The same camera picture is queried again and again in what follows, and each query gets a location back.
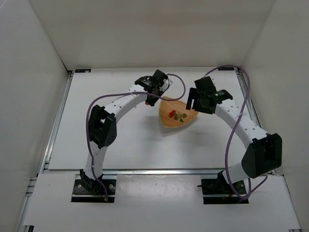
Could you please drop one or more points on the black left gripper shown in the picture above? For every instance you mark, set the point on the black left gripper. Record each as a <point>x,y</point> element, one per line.
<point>152,97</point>

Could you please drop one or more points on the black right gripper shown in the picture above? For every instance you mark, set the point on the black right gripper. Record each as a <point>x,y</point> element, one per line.
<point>196,102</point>

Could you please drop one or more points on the red cherry pair with leaves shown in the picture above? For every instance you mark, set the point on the red cherry pair with leaves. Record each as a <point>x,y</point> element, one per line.
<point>177,115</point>

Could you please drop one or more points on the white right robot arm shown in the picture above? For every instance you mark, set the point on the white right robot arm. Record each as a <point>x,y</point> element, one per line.
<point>227,109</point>

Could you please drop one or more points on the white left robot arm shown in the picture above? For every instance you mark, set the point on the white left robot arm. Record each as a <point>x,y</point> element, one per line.
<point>102,117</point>

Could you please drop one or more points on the woven triangular fruit basket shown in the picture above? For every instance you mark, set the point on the woven triangular fruit basket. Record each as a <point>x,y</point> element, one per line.
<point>166,106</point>

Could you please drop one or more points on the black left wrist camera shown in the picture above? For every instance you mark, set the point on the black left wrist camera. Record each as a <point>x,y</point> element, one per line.
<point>159,78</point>

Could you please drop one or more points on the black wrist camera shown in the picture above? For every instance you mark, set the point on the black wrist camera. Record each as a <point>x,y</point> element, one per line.
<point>205,85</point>
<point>159,78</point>

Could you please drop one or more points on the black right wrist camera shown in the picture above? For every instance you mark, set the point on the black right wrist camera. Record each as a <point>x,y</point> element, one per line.
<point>205,85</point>

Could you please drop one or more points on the aluminium frame rail right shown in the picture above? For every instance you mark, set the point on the aluminium frame rail right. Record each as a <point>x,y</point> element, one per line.
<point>251,96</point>

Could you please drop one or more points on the aluminium frame rail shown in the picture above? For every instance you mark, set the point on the aluminium frame rail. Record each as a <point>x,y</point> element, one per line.
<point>160,171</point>
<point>251,96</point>
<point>45,156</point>

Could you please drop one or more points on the aluminium frame rail front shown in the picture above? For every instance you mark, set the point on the aluminium frame rail front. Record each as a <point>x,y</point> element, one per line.
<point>160,171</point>

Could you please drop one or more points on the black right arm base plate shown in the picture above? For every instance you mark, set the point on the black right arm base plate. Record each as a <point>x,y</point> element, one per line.
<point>215,193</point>

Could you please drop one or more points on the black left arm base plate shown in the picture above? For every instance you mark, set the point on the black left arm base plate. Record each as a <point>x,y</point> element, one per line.
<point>83,193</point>

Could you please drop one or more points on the aluminium frame rail left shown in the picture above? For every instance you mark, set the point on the aluminium frame rail left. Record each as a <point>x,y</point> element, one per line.
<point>45,156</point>

